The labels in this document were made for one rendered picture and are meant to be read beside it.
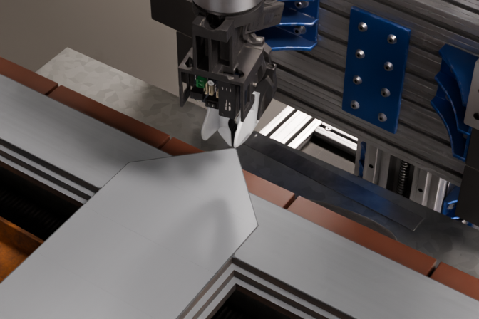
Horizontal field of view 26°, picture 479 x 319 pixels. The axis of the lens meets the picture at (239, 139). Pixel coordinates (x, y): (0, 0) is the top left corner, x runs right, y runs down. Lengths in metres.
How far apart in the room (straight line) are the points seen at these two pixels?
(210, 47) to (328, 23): 0.42
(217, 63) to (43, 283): 0.29
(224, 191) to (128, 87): 0.44
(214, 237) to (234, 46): 0.22
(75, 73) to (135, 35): 1.21
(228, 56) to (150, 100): 0.52
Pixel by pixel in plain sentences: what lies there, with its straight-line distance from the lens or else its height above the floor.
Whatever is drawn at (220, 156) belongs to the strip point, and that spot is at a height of 0.85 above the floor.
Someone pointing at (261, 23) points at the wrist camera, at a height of 1.04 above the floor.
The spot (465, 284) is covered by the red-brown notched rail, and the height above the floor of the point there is 0.83.
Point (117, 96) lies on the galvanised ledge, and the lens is 1.56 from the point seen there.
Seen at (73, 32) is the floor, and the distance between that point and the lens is 2.84.
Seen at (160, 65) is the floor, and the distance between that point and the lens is 2.70.
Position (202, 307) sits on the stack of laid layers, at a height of 0.83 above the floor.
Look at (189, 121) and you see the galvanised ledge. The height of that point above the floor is 0.68.
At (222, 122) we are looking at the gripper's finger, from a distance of 1.15.
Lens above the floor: 1.69
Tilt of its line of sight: 43 degrees down
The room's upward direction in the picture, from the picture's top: straight up
